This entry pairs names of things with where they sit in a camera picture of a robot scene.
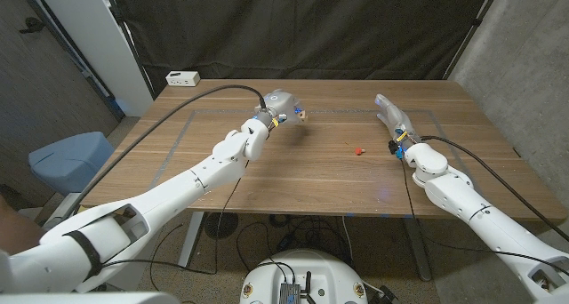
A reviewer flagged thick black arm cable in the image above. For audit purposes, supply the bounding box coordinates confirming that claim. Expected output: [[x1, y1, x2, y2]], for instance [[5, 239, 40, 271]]
[[66, 84, 268, 220], [420, 135, 569, 243]]

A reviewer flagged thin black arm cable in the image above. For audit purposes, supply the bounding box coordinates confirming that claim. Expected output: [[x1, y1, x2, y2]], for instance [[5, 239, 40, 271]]
[[100, 161, 250, 276], [399, 156, 569, 276]]

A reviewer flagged black backdrop stand pole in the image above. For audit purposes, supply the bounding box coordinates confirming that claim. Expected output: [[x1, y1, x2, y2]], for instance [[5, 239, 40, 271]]
[[100, 0, 156, 100], [443, 0, 506, 81]]

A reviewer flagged black door handle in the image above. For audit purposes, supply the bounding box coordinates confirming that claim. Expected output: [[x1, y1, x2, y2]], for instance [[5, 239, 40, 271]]
[[18, 17, 45, 34]]

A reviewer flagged grey table leg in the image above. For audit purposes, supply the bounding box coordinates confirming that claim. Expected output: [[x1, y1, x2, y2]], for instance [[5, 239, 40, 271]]
[[403, 217, 433, 282]]

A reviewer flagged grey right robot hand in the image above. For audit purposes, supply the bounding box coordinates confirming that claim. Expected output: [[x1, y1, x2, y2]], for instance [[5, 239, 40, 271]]
[[374, 93, 421, 148]]

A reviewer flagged white robot torso base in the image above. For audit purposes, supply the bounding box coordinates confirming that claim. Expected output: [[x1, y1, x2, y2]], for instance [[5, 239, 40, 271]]
[[239, 249, 369, 304]]

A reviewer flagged white table leg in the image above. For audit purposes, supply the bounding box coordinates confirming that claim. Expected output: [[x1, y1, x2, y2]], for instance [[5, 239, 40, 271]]
[[177, 211, 205, 268]]

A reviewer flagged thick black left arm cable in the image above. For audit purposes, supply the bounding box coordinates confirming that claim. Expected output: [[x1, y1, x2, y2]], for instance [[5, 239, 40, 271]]
[[66, 84, 268, 220]]

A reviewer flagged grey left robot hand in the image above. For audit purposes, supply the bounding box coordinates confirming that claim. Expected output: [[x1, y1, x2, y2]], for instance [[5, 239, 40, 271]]
[[255, 89, 308, 126]]

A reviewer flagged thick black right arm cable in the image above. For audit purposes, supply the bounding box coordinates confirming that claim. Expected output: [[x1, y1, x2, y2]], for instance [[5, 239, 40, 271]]
[[420, 135, 569, 243]]

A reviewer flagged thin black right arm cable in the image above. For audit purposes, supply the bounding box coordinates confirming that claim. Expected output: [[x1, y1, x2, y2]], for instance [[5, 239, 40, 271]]
[[399, 156, 569, 276]]

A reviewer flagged black backdrop curtain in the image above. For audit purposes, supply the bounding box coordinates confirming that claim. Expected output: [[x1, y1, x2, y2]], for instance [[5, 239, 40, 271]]
[[108, 0, 503, 96]]

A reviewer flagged white floor base plate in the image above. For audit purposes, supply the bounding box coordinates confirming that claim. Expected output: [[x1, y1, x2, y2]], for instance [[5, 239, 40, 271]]
[[42, 191, 152, 292]]

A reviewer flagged white power strip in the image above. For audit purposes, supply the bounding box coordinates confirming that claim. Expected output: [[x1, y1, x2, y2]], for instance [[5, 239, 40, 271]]
[[164, 70, 201, 88]]

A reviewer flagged blue padded stool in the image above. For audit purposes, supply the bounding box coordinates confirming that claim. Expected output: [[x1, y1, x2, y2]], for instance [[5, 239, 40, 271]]
[[28, 131, 116, 196]]

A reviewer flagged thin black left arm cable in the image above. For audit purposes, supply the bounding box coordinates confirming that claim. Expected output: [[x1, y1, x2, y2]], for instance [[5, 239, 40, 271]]
[[100, 161, 250, 276]]

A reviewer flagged small grey electronics box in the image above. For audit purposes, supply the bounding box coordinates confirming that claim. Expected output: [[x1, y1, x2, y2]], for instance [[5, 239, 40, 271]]
[[278, 282, 302, 304]]

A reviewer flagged white floor cable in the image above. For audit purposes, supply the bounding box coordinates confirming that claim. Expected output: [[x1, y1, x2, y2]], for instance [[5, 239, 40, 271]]
[[341, 214, 356, 264]]

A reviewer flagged round black floor fan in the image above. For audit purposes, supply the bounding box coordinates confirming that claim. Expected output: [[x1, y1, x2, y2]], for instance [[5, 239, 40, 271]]
[[203, 212, 240, 241]]

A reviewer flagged white cabinet panel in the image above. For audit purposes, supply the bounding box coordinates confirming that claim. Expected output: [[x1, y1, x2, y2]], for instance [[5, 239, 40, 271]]
[[33, 0, 155, 117]]

